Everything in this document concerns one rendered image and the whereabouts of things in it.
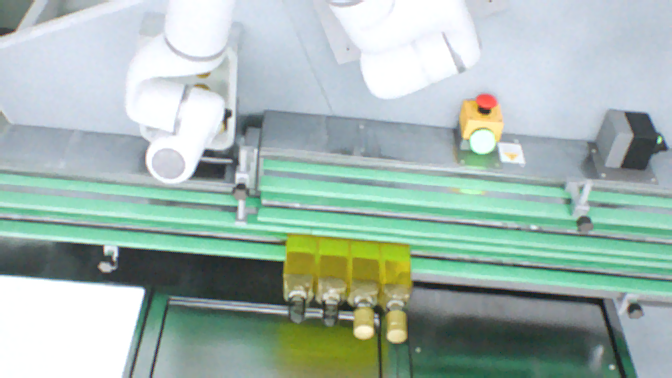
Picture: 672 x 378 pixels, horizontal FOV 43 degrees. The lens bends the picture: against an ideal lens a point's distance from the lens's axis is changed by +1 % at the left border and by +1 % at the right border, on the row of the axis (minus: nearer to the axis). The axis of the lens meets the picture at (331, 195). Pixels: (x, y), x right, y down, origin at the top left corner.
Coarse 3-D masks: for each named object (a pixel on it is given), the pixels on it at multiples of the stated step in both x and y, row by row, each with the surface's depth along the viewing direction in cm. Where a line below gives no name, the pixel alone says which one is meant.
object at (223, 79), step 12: (228, 48) 144; (228, 60) 154; (216, 72) 155; (228, 72) 155; (192, 84) 157; (216, 84) 157; (228, 84) 157; (228, 96) 159; (228, 108) 160; (228, 120) 154; (144, 132) 156; (228, 132) 155; (216, 144) 157; (228, 144) 157
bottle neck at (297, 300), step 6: (294, 294) 145; (300, 294) 145; (294, 300) 144; (300, 300) 144; (288, 306) 145; (294, 306) 143; (300, 306) 143; (288, 312) 143; (294, 312) 142; (300, 312) 142; (288, 318) 143; (294, 318) 144; (300, 318) 144
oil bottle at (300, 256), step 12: (288, 240) 154; (300, 240) 154; (312, 240) 154; (288, 252) 151; (300, 252) 151; (312, 252) 152; (288, 264) 149; (300, 264) 149; (312, 264) 149; (288, 276) 147; (300, 276) 147; (312, 276) 147; (288, 288) 146; (300, 288) 146; (312, 288) 147; (288, 300) 148
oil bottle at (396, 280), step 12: (384, 252) 154; (396, 252) 154; (408, 252) 155; (384, 264) 152; (396, 264) 152; (408, 264) 152; (384, 276) 149; (396, 276) 149; (408, 276) 150; (384, 288) 147; (396, 288) 147; (408, 288) 148; (384, 300) 148; (408, 300) 148
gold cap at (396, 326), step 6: (390, 312) 145; (396, 312) 144; (402, 312) 145; (390, 318) 144; (396, 318) 143; (402, 318) 144; (390, 324) 143; (396, 324) 142; (402, 324) 143; (390, 330) 142; (396, 330) 142; (402, 330) 142; (390, 336) 143; (396, 336) 142; (402, 336) 142; (396, 342) 143
